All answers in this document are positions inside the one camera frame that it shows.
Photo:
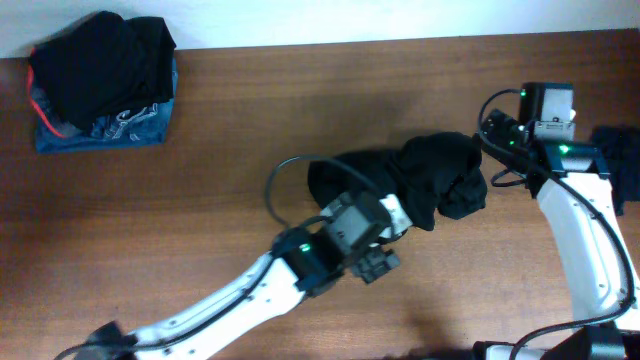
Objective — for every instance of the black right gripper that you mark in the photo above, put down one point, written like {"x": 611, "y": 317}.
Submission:
{"x": 503, "y": 127}

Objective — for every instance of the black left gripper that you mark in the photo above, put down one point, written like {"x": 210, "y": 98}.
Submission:
{"x": 370, "y": 261}

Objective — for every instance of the black t-shirt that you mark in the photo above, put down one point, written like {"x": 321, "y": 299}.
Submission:
{"x": 438, "y": 173}

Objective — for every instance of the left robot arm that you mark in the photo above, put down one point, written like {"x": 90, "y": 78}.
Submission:
{"x": 303, "y": 262}

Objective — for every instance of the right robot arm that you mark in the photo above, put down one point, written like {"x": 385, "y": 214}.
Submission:
{"x": 571, "y": 183}

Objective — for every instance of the crumpled dark navy garment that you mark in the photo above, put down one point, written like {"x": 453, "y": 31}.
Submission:
{"x": 620, "y": 148}

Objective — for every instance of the folded blue jeans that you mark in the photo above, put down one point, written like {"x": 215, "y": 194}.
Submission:
{"x": 130, "y": 128}

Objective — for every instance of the folded black garment on pile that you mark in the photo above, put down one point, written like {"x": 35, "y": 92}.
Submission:
{"x": 104, "y": 66}

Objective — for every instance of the grey garment with pink trim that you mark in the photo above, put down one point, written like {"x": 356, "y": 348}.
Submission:
{"x": 50, "y": 125}

